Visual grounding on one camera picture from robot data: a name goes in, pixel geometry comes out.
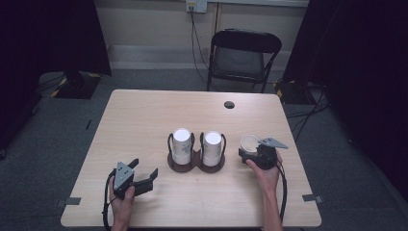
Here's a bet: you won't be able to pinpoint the person's left hand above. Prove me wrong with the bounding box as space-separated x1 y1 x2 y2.
108 176 136 222

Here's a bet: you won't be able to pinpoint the dark brown double cup holder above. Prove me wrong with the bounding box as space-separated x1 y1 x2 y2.
166 131 227 174

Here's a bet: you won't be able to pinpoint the black floor cables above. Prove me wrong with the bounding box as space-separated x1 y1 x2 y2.
285 82 331 142

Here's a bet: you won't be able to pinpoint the stack of white paper cups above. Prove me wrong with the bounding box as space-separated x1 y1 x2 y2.
171 127 193 167
202 130 224 167

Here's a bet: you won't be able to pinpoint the white wall socket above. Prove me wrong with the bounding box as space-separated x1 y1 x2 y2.
185 0 209 14

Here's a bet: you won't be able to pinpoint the person's right hand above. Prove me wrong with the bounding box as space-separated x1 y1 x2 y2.
245 149 284 194

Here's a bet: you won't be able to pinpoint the single white paper cup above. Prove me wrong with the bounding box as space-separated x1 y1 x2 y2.
240 134 262 154

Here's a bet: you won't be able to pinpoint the grey tape strip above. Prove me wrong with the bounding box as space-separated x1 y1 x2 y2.
301 193 323 204
55 196 83 208

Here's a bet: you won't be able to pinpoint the black curtain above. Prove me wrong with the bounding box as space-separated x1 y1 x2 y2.
282 0 408 203
0 0 112 152

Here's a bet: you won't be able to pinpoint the black folding chair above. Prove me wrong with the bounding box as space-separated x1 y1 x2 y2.
206 28 283 94

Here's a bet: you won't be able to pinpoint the black stand base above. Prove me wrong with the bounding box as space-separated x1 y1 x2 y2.
274 79 321 106
52 70 102 100

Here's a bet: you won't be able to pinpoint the hand-held gripper black cable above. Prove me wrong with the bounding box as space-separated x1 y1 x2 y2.
102 168 117 231
274 159 289 224

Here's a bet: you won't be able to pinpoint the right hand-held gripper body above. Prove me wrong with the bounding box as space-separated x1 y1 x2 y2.
254 137 290 170

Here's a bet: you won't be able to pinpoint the right hand-held gripper black cable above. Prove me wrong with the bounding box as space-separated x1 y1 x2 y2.
274 159 289 224

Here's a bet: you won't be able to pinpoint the left hand-held gripper black cable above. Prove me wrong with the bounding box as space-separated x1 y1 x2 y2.
102 168 117 231

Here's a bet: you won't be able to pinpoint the black cable from wall socket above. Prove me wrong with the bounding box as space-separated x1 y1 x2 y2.
190 8 210 85

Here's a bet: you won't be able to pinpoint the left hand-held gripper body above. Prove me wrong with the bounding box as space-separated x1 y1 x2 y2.
112 161 155 200

